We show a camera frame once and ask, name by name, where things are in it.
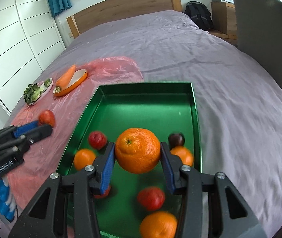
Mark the green leafy vegetable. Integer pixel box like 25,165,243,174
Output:
23,78,52,105

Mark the orange oval dish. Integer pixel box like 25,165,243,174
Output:
53,69,88,97

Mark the carrot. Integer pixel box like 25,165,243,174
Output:
55,64,76,93

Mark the red apple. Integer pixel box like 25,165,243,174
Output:
38,110,55,127
88,131,108,151
137,186,166,212
93,185,112,199

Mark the blue white gloved hand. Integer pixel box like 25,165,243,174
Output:
0,177,16,222

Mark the black backpack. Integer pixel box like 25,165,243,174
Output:
184,1,214,31

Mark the grey chair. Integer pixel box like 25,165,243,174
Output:
234,0,282,89

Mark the dark plum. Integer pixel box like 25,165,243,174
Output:
168,133,185,149

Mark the pink plastic sheet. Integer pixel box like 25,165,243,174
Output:
8,57,144,209

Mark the purple bed cover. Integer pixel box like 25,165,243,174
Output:
3,10,282,238

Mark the white plate with greens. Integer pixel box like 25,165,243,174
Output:
28,77,54,106

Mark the white wardrobe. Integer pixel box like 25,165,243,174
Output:
0,0,65,114

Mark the wooden headboard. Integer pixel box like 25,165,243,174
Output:
67,0,182,38

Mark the wooden nightstand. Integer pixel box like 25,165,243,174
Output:
209,2,238,46

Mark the green metal tray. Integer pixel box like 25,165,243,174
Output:
57,82,202,237

